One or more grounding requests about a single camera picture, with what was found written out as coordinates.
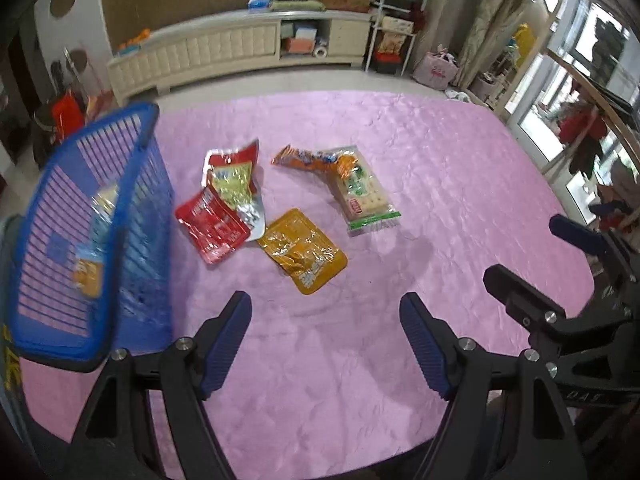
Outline orange wafer snack pack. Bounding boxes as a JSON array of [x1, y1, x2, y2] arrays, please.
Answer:
[[271, 144, 358, 180]]

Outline small red snack pouch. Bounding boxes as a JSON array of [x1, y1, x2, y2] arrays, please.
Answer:
[[175, 185, 250, 264]]

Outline pink tote bag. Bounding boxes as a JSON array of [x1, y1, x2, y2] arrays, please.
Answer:
[[412, 46, 459, 91]]

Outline red bag on floor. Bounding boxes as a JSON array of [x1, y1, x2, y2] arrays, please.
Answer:
[[51, 90, 85, 143]]

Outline cream tv cabinet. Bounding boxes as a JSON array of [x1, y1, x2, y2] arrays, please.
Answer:
[[106, 10, 371, 105]]

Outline large red silver snack pouch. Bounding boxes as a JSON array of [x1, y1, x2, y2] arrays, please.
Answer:
[[201, 139, 266, 242]]

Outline green folded cloth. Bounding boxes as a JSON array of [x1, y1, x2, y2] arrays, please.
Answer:
[[268, 0, 326, 12]]

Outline blue tissue box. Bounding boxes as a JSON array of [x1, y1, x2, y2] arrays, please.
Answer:
[[247, 0, 271, 10]]

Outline pink quilted tablecloth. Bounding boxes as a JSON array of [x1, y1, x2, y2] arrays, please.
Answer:
[[19, 90, 597, 480]]

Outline yellow-orange snack pouch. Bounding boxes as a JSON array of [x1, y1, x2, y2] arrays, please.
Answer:
[[257, 208, 348, 295]]

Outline blue plastic basket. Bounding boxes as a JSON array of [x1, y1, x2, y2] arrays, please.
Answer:
[[8, 102, 174, 373]]

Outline oranges on cabinet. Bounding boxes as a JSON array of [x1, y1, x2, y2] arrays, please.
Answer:
[[117, 28, 151, 55]]

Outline white metal shelf rack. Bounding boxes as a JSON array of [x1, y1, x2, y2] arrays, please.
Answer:
[[364, 0, 428, 76]]

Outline green white cracker pack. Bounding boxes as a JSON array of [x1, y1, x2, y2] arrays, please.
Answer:
[[326, 145, 401, 234]]

